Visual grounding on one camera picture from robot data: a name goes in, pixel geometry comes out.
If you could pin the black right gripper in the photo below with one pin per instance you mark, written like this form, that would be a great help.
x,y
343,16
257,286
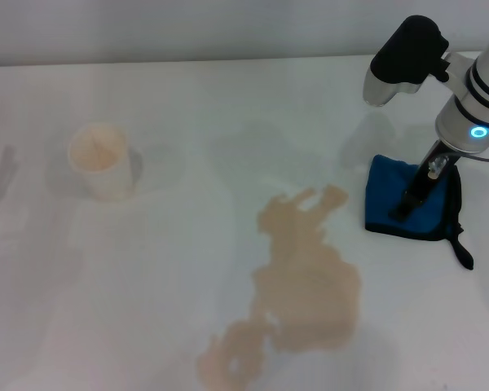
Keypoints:
x,y
426,179

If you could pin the blue rag with black trim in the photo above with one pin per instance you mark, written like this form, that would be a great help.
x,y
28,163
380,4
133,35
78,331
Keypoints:
x,y
387,195

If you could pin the white paper cup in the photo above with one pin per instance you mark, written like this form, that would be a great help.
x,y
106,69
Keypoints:
x,y
102,163

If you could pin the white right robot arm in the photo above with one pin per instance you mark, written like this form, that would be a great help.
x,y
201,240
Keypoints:
x,y
478,93

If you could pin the brown water stain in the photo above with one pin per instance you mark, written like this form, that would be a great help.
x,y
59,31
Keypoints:
x,y
305,285

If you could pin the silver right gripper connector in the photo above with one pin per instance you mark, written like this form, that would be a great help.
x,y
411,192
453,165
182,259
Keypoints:
x,y
437,167

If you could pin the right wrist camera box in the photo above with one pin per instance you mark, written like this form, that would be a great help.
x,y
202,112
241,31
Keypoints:
x,y
407,53

